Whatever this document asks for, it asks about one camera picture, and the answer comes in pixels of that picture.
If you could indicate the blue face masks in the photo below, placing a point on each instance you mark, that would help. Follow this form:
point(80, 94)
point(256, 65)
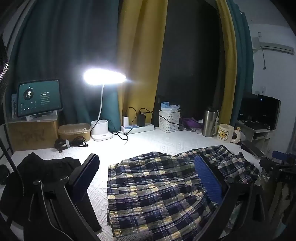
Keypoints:
point(168, 107)

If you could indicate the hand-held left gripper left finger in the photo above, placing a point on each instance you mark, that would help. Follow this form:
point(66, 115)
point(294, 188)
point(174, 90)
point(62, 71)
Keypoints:
point(85, 173)

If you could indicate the plaid pants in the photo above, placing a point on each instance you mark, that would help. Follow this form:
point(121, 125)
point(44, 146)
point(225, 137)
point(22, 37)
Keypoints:
point(150, 185)

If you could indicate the black cloth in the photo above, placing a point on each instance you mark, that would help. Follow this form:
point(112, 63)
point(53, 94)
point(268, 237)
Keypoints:
point(46, 166)

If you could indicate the white plastic basket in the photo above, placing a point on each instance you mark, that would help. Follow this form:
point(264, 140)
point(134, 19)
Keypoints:
point(170, 126)

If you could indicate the tablet with lit screen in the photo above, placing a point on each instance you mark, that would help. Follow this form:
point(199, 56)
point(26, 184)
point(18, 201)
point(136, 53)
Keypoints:
point(39, 97)

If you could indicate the white tablet stand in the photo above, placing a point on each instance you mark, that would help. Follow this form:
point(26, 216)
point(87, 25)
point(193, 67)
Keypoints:
point(41, 115)

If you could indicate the dark window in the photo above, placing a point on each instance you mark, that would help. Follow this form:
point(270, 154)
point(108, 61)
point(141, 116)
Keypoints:
point(192, 58)

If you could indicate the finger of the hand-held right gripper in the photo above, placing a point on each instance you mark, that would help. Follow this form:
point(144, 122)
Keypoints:
point(269, 164)
point(283, 157)

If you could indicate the black computer monitor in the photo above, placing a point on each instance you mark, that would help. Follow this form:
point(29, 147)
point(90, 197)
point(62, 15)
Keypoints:
point(269, 111)
point(248, 106)

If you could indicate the white wall outlet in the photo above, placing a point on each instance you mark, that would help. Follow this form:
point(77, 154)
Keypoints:
point(263, 90)

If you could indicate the white charger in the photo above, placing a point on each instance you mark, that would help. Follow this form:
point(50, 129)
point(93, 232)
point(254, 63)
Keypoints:
point(126, 120)

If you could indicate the black charger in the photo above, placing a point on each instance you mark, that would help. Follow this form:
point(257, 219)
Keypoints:
point(141, 119)

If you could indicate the white bear print mug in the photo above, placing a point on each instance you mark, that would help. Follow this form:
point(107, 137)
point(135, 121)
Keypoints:
point(225, 133)

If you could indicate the steel tumbler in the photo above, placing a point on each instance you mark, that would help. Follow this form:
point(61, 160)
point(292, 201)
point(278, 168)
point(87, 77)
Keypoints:
point(209, 122)

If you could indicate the white desk lamp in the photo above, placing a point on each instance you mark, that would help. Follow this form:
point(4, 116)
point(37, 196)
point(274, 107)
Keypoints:
point(100, 131)

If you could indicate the teal curtain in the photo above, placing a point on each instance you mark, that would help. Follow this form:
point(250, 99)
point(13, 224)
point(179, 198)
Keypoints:
point(244, 58)
point(57, 46)

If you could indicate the cardboard box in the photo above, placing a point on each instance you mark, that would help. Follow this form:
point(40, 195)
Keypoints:
point(30, 134)

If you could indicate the brown lidded container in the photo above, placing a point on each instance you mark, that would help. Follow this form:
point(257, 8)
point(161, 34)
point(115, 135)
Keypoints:
point(74, 134)

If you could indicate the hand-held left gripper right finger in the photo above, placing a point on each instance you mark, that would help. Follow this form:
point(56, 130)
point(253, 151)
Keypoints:
point(208, 180)

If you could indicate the grey computer desk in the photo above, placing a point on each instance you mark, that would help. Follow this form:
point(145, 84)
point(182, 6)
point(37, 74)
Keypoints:
point(256, 135)

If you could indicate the white air conditioner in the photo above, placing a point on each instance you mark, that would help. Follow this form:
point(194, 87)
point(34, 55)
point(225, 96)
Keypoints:
point(275, 46)

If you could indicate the purple plush toy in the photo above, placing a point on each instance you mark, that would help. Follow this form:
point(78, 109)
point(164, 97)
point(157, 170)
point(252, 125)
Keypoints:
point(190, 122)

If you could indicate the white power strip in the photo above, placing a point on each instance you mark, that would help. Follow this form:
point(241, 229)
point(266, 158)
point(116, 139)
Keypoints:
point(144, 128)

